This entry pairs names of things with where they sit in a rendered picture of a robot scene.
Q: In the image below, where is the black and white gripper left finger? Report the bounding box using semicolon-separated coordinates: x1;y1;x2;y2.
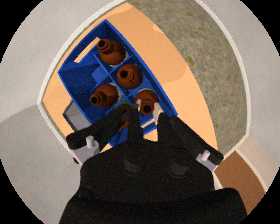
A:
66;99;148;173

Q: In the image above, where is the blue plastic crate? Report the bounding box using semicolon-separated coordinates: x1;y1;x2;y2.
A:
57;19;179;125

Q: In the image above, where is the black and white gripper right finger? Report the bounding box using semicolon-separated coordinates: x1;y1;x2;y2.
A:
153;102;224;175

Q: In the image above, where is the grey rectangular tray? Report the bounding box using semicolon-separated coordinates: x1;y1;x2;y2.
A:
62;100;91;132

